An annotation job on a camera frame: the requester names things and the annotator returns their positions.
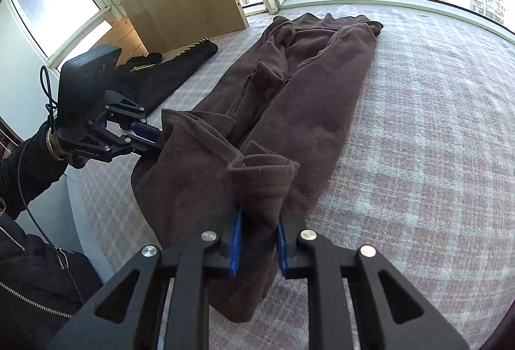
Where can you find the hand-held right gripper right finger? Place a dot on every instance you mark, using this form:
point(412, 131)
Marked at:
point(283, 253)

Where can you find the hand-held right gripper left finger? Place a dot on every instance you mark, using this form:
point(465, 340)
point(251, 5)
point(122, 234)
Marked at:
point(235, 249)

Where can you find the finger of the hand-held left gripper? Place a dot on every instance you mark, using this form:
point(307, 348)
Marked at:
point(143, 149)
point(147, 131)

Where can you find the brown fleece garment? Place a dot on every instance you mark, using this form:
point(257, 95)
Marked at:
point(314, 92)

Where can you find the person's left forearm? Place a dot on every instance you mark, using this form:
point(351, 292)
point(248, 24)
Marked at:
point(28, 173)

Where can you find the person's left hand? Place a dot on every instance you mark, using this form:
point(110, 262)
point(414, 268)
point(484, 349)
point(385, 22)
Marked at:
point(76, 163)

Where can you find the pine plank board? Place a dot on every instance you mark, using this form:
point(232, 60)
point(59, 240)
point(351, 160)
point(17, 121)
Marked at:
point(126, 38)

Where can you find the black pants with yellow stripes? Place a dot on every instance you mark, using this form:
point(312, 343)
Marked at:
point(177, 68)

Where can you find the pink checked blanket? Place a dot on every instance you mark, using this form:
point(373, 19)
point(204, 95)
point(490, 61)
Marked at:
point(422, 133)

